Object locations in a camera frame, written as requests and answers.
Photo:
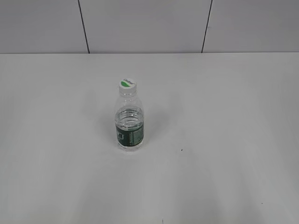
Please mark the clear Cestbon water bottle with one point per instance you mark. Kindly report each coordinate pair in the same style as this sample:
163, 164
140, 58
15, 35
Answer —
129, 121

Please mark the white green bottle cap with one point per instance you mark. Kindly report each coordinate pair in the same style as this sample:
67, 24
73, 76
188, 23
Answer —
127, 86

